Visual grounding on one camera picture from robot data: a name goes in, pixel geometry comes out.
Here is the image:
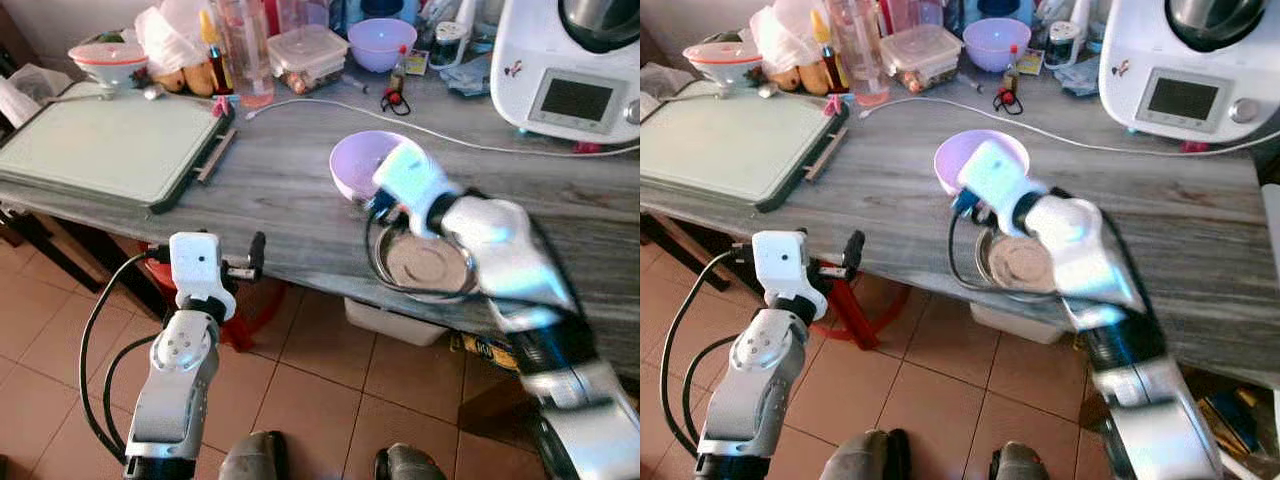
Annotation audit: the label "purple plastic bowl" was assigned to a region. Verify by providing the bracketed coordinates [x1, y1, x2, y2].
[329, 130, 421, 205]
[933, 128, 1032, 199]
[962, 17, 1033, 74]
[346, 17, 419, 74]

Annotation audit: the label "round metal bowl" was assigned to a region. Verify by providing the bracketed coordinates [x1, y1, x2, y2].
[364, 214, 480, 303]
[948, 214, 1073, 303]

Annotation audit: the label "white storage box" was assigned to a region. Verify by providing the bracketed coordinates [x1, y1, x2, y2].
[344, 296, 450, 348]
[969, 302, 1067, 347]

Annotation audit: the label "blue grey cloth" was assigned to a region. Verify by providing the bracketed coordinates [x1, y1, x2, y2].
[439, 54, 494, 99]
[1054, 56, 1103, 99]

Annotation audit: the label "clear plastic food container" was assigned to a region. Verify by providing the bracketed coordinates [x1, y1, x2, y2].
[879, 24, 965, 95]
[265, 24, 351, 97]

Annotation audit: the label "pale green cutting board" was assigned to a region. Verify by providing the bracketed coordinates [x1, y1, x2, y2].
[0, 93, 239, 215]
[640, 93, 851, 214]

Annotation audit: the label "yellow and black package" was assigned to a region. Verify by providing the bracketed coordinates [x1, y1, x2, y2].
[449, 332, 523, 372]
[1194, 388, 1263, 453]

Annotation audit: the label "brown bread rolls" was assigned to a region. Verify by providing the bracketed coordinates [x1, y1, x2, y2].
[765, 62, 831, 97]
[150, 62, 217, 98]

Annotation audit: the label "tall clear plastic jug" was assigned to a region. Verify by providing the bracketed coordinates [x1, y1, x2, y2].
[827, 0, 893, 107]
[214, 0, 278, 109]

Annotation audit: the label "grey left robot foot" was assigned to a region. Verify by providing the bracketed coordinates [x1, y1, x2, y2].
[818, 428, 912, 480]
[217, 430, 292, 480]

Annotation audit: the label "grey robot foot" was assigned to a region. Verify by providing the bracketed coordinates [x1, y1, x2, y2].
[988, 440, 1052, 480]
[217, 430, 292, 480]
[818, 428, 912, 480]
[374, 443, 448, 480]

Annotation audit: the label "yellow capped sauce bottle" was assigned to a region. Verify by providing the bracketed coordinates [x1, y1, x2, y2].
[197, 9, 237, 97]
[809, 9, 851, 97]

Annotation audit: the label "white kitchen cooking machine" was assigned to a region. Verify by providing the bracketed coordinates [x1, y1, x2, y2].
[1097, 0, 1280, 153]
[489, 0, 641, 147]

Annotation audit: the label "white plastic bag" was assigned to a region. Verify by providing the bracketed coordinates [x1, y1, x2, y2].
[748, 0, 831, 77]
[133, 0, 217, 77]

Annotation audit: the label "white bowl with orange rim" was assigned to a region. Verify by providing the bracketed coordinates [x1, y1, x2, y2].
[681, 40, 764, 97]
[67, 40, 152, 97]

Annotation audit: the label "crumpled white paper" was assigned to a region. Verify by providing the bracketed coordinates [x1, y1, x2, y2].
[640, 61, 693, 123]
[0, 63, 73, 128]

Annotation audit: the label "grey right robot foot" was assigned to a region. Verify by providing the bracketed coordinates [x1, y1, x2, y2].
[374, 443, 448, 480]
[988, 440, 1052, 480]

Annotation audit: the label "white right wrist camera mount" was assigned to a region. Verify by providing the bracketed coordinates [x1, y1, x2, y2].
[371, 143, 463, 238]
[957, 139, 1048, 233]

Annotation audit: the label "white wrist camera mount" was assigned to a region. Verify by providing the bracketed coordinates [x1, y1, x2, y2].
[750, 230, 820, 323]
[957, 139, 1048, 233]
[371, 143, 463, 238]
[168, 232, 238, 323]

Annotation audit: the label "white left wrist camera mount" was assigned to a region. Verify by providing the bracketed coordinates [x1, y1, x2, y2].
[168, 232, 238, 323]
[750, 230, 820, 323]

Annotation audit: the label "thin white cable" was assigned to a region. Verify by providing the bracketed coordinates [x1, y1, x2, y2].
[857, 96, 1280, 157]
[244, 97, 641, 159]

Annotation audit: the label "dark table frame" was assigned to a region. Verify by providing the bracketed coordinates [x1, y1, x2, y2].
[640, 203, 763, 301]
[0, 205, 171, 323]

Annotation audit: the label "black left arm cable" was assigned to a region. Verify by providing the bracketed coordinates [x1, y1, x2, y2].
[659, 250, 757, 459]
[78, 250, 177, 467]

